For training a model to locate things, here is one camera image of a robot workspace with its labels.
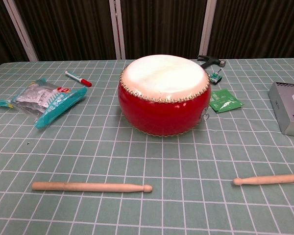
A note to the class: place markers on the red drum white skin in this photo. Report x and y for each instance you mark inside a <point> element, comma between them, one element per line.
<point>161,115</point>

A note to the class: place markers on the black red claw hammer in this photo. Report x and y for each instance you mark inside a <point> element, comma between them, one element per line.
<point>207,64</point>

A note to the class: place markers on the green foil sachet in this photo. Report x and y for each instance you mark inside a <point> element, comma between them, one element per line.
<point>225,101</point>

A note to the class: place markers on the white partition post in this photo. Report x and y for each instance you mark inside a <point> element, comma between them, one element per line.
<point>117,31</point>
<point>22,34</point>
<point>208,29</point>

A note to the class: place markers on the wooden drumstick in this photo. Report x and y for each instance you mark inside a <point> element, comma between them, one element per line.
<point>264,180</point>
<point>88,187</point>

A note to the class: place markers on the teal snack packet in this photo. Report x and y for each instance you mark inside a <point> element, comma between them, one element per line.
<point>51,102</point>

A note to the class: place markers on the silver grey cardboard box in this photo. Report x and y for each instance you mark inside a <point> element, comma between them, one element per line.
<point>289,115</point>

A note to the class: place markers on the green gridded cutting mat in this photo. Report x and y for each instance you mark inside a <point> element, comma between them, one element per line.
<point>137,171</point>

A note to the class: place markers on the white marker red cap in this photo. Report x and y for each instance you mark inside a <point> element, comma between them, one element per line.
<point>76,77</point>

